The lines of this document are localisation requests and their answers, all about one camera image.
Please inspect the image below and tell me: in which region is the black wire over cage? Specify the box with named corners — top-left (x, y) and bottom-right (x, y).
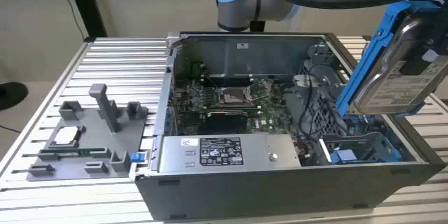
top-left (297, 76), bottom-right (316, 141)

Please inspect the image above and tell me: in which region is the green RAM stick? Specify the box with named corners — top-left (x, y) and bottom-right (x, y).
top-left (38, 148), bottom-right (108, 156)

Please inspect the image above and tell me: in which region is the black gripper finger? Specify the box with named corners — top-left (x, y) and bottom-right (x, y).
top-left (398, 50), bottom-right (438, 77)

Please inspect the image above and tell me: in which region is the black metal post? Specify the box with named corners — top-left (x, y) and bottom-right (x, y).
top-left (64, 0), bottom-right (108, 38)

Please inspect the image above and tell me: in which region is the hard disk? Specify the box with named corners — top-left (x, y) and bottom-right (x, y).
top-left (334, 0), bottom-right (448, 120)

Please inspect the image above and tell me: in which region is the black round stand base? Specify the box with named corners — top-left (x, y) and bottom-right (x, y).
top-left (0, 81), bottom-right (29, 111)

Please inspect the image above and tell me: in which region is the silver CPU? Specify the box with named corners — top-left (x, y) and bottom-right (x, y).
top-left (50, 126), bottom-right (81, 145)

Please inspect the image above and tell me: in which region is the grey metal disk bay cage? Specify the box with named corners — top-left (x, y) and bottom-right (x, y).
top-left (284, 58), bottom-right (372, 142)

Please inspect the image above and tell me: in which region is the locking lever wire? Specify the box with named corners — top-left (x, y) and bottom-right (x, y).
top-left (204, 74), bottom-right (225, 92)

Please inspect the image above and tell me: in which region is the silver power supply unit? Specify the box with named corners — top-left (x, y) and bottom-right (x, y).
top-left (156, 134), bottom-right (302, 174)

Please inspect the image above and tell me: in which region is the red and black wire bundle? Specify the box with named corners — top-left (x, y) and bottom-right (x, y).
top-left (292, 141), bottom-right (313, 159)

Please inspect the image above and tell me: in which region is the grey parts rack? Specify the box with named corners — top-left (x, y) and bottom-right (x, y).
top-left (25, 83), bottom-right (150, 183)

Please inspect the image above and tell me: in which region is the black graphics card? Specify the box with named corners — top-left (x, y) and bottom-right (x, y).
top-left (205, 111), bottom-right (249, 134)

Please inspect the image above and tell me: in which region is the CPU socket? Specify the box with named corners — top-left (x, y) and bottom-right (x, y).
top-left (217, 87), bottom-right (252, 104)

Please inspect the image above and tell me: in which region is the grey open PC case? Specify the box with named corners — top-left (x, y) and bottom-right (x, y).
top-left (128, 31), bottom-right (445, 221)

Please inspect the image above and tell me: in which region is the thin black wall cable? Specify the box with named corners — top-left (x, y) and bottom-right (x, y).
top-left (54, 0), bottom-right (89, 41)

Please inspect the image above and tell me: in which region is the green motherboard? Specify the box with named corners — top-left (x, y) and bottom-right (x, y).
top-left (173, 76), bottom-right (305, 137)

